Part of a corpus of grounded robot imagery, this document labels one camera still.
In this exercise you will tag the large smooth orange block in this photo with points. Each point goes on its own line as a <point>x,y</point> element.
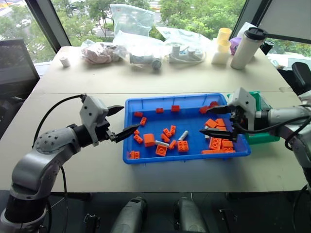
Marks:
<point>149,140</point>

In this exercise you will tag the red plastic brick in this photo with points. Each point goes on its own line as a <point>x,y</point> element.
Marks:
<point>213,104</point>

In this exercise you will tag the green plastic container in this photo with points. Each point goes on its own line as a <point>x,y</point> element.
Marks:
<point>263,138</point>

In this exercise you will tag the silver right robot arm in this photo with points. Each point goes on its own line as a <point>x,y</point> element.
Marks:
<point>281,116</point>

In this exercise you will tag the small orange building block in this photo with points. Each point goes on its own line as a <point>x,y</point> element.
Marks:
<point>175,108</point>
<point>172,144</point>
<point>143,121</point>
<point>159,110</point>
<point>138,114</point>
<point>165,138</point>
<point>134,154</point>
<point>136,132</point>
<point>203,109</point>
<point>138,138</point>
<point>172,130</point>
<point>166,131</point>

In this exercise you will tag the large clear plastic bag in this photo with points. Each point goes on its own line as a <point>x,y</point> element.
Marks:
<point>132,19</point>

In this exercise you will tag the orange plastic plate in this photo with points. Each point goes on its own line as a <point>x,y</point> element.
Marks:
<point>218,152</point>

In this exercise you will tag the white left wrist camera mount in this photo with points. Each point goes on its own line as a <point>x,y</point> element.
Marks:
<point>93,114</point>

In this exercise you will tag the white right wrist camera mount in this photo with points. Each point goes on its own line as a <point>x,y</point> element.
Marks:
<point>243,100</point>

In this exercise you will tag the black window frame post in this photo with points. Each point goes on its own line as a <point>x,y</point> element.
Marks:
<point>245,17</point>
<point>48,21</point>

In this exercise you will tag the plastic bag with power strip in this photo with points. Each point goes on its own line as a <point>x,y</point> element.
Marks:
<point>184,46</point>

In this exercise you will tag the white tumbler with black lid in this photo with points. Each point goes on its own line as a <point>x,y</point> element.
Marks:
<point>245,48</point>

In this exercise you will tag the small white cylinder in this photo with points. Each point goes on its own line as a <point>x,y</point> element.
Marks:
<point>65,61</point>

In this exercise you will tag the blue plastic tray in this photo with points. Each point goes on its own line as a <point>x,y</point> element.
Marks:
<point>192,121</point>

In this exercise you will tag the plastic bag with grey device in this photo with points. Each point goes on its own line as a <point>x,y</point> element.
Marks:
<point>143,53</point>

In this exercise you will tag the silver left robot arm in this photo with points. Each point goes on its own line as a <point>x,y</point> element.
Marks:
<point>36,160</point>

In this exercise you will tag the dark grey rounded shape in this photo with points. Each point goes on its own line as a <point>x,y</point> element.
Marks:
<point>131,214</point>
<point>188,214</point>

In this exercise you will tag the black rounded object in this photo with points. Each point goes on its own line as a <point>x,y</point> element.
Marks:
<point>301,75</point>

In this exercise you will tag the plastic bag with pink contents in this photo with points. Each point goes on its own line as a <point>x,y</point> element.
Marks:
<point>97,52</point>

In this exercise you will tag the purple plastic object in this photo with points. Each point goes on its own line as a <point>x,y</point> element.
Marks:
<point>235,44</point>

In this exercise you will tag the black mesh chair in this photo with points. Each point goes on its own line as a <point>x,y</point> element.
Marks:
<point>14,63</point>

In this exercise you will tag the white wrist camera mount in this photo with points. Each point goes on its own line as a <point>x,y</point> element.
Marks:
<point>243,100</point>
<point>93,114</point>

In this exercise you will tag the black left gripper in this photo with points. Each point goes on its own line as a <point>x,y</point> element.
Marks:
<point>103,132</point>

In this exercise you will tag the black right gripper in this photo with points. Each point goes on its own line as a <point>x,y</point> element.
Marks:
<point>240,119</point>

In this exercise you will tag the stacked yellow plastic cups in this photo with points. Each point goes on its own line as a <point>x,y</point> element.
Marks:
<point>223,40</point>

